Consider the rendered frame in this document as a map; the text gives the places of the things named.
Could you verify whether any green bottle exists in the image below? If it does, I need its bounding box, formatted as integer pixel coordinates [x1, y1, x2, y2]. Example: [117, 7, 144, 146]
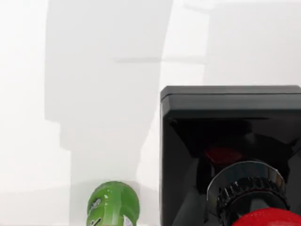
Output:
[86, 180, 141, 226]

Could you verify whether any black square box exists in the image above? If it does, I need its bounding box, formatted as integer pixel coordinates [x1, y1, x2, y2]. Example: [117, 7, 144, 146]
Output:
[159, 85, 301, 226]

